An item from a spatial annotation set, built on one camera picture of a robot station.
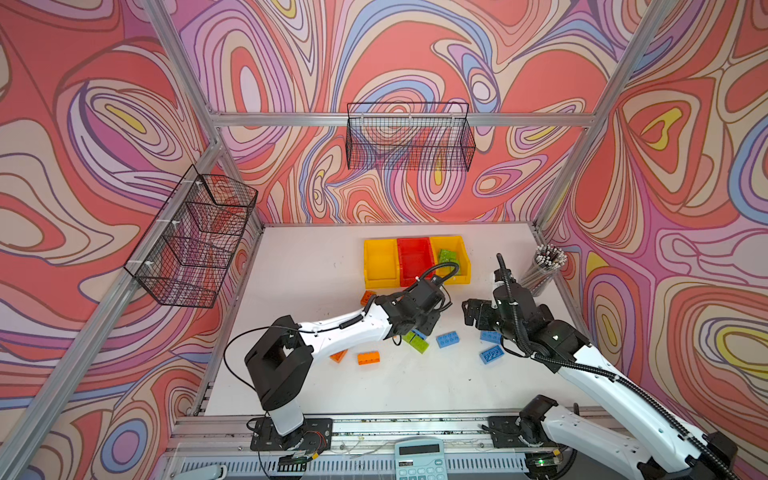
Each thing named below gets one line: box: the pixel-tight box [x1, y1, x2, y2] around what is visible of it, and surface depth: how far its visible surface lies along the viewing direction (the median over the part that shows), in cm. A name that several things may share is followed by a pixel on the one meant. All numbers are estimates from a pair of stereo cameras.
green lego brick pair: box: [403, 331, 430, 354], surface depth 90 cm
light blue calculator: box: [395, 438, 448, 480], surface depth 69 cm
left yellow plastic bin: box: [364, 238, 401, 289], surface depth 105 cm
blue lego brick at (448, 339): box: [436, 331, 461, 349], surface depth 90 cm
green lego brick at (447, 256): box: [439, 248, 460, 272], surface depth 109 cm
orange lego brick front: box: [357, 352, 380, 365], surface depth 86 cm
